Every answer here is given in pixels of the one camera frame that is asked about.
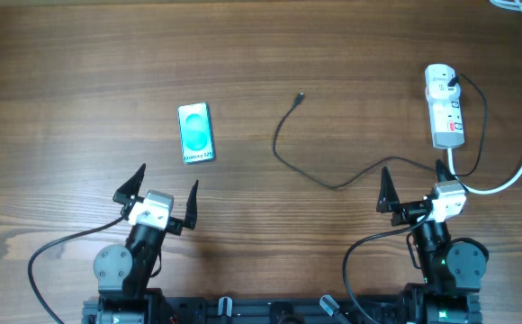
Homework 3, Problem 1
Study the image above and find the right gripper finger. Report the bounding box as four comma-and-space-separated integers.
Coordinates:
376, 166, 400, 213
436, 159, 455, 183

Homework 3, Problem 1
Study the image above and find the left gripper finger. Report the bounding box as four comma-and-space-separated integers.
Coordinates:
184, 180, 199, 230
112, 164, 146, 205

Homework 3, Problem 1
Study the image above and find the smartphone with blue screen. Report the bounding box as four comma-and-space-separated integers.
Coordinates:
177, 102, 215, 165

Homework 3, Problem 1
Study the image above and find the black USB charging cable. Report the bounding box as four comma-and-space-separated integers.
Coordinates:
272, 73, 489, 190

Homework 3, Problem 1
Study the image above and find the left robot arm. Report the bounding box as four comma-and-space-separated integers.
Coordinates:
81, 166, 199, 324

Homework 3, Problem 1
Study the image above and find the white plug charger adapter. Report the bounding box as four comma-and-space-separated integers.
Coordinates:
425, 76, 461, 104

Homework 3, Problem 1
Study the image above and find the white power strip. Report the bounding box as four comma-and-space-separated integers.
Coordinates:
424, 63, 466, 150

